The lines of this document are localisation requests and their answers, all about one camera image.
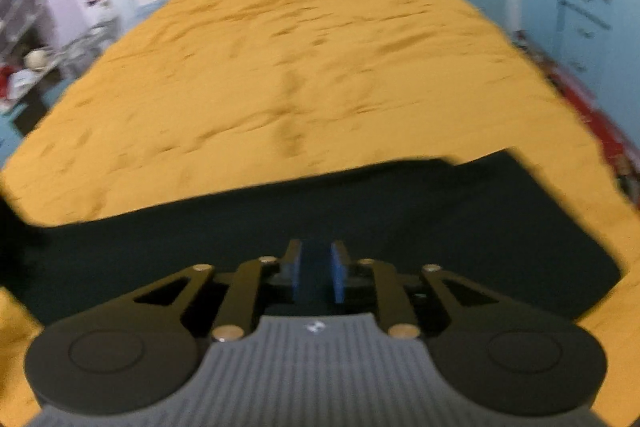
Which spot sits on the dark pants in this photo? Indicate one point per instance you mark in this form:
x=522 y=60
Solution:
x=450 y=227

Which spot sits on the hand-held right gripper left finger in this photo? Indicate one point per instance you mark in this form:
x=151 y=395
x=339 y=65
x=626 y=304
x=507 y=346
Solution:
x=296 y=268

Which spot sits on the blue drawer cabinet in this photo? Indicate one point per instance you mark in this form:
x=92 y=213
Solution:
x=585 y=37

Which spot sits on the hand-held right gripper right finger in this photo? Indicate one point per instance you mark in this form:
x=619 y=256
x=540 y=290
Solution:
x=339 y=273

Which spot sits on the cluttered shelf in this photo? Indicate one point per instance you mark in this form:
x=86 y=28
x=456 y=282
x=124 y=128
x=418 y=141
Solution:
x=25 y=37

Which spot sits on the yellow blanket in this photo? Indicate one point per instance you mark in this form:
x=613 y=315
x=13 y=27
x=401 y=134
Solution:
x=300 y=72

